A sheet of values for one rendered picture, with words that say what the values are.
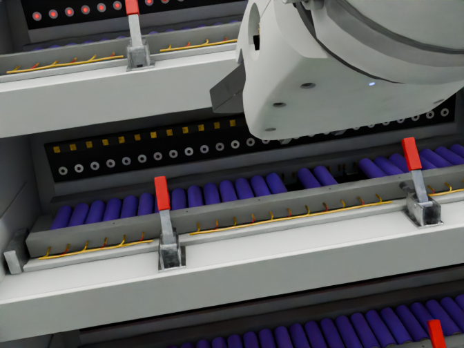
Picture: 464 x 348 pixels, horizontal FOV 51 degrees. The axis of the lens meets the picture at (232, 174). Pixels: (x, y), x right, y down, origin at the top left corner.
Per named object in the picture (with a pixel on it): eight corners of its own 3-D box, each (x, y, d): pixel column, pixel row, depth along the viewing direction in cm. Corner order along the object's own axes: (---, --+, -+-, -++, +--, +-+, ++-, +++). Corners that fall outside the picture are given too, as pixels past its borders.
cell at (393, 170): (387, 167, 64) (409, 186, 58) (373, 169, 64) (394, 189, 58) (387, 154, 63) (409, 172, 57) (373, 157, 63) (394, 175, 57)
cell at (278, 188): (279, 184, 63) (291, 206, 57) (266, 186, 63) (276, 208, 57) (279, 171, 63) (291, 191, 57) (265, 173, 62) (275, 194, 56)
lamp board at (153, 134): (456, 121, 66) (458, 83, 64) (53, 184, 63) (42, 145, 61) (452, 119, 67) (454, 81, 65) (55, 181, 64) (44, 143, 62)
